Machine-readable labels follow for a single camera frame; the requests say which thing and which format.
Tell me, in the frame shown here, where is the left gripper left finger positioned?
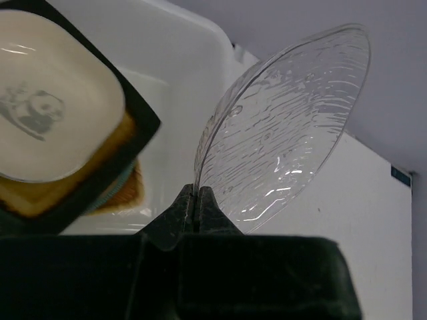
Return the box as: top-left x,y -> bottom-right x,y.
1,185 -> 193,319

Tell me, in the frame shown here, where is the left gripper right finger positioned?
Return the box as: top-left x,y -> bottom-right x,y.
176,187 -> 362,319

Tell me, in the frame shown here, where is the woven bamboo triangular plate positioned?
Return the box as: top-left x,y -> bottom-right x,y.
92,161 -> 145,214

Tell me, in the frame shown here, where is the teal round plate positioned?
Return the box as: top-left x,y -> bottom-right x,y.
83,161 -> 135,215

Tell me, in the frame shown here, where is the black and amber square plate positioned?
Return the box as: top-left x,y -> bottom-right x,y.
1,1 -> 161,236

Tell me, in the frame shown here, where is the beige square bowl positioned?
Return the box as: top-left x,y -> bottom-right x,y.
1,9 -> 125,183

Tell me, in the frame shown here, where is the white plastic bin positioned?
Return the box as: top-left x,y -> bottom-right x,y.
53,1 -> 255,235

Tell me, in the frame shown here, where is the blue label sticker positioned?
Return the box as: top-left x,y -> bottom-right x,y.
390,166 -> 412,187

